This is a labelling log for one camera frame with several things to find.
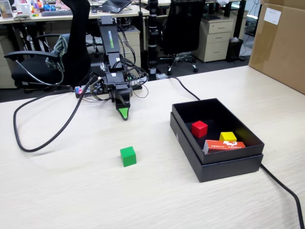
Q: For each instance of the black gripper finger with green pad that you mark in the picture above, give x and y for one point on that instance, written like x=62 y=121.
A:
x=123 y=113

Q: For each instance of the black laptop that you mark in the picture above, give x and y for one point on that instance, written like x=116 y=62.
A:
x=115 y=6

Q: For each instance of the beige office desk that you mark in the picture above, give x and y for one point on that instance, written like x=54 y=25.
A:
x=78 y=16

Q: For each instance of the red wooden cube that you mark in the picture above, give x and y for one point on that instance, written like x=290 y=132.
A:
x=199 y=130

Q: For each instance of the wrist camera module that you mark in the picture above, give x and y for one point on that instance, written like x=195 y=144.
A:
x=98 y=87

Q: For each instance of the orange-red paper carton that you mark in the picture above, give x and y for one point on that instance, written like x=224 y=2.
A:
x=224 y=145

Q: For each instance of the black mesh office chair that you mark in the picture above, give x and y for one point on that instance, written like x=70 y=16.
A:
x=182 y=28

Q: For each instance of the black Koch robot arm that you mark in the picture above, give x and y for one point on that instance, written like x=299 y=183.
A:
x=109 y=40

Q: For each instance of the white mug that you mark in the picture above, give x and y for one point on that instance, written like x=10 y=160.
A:
x=23 y=8

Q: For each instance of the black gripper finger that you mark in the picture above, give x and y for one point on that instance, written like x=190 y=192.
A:
x=123 y=99

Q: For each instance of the beige three-drawer pedestal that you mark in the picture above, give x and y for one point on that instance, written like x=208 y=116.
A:
x=214 y=39

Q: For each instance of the black pole with white bands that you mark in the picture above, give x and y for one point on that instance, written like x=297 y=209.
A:
x=152 y=35

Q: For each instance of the large brown cardboard box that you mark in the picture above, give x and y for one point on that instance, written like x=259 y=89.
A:
x=281 y=50

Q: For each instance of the framed photo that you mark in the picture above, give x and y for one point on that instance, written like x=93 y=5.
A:
x=6 y=9

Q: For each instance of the white paper label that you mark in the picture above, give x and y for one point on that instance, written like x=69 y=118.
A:
x=272 y=16

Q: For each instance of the yellow wooden cube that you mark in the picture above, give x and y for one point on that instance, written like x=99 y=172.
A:
x=228 y=136

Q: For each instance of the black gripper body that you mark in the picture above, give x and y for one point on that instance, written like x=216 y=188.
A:
x=115 y=83

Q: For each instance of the black office chair with armrests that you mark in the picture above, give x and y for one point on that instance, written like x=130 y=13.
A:
x=76 y=43

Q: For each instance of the black keyboard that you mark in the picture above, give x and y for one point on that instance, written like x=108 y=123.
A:
x=56 y=13

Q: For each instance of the green wooden cube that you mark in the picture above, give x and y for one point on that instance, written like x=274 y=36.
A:
x=128 y=157

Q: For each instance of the controller circuit board red LED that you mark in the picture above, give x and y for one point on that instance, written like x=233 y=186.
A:
x=81 y=91

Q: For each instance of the striped green cloth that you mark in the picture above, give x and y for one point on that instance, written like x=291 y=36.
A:
x=60 y=48

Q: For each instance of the black trash bin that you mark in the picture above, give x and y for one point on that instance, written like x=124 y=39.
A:
x=234 y=50

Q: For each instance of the black box tray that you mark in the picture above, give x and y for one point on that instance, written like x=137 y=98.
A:
x=233 y=155

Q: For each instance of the beige drawer pedestal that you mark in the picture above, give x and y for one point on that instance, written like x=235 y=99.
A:
x=131 y=45

